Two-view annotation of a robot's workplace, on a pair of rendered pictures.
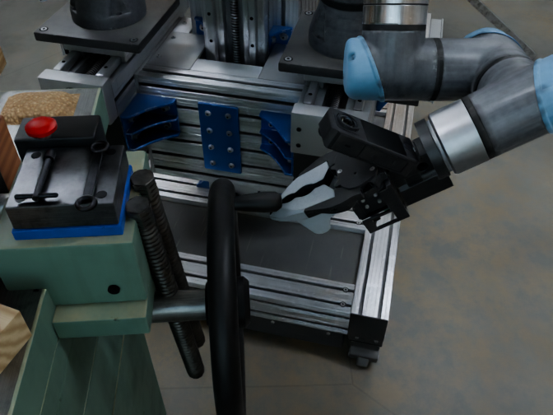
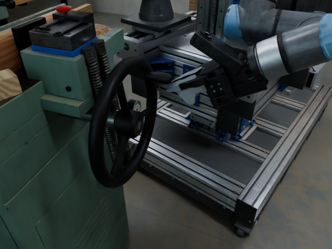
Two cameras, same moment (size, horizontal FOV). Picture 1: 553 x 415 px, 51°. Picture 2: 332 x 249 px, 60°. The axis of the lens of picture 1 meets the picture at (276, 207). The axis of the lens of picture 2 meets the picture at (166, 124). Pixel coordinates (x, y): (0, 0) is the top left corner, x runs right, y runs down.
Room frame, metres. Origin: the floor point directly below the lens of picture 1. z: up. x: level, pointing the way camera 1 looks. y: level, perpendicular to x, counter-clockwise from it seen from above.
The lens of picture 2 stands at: (-0.03, -0.23, 1.18)
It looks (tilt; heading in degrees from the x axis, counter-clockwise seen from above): 36 degrees down; 24
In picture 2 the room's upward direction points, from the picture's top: straight up
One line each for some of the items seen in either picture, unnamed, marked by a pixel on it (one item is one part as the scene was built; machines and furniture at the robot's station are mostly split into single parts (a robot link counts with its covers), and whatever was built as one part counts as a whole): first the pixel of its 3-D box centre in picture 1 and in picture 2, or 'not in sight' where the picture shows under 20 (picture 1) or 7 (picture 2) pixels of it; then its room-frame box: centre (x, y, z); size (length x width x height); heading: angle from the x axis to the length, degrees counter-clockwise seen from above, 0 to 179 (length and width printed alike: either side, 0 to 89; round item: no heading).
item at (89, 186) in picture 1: (93, 174); (71, 27); (0.41, 0.17, 1.00); 0.10 x 0.02 x 0.01; 4
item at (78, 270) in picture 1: (83, 226); (71, 62); (0.43, 0.21, 0.91); 0.15 x 0.14 x 0.09; 4
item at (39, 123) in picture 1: (41, 127); (63, 9); (0.46, 0.23, 1.02); 0.03 x 0.03 x 0.01
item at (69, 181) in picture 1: (69, 170); (67, 29); (0.43, 0.20, 0.99); 0.13 x 0.11 x 0.06; 4
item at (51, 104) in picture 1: (37, 103); (92, 27); (0.67, 0.33, 0.91); 0.10 x 0.07 x 0.02; 94
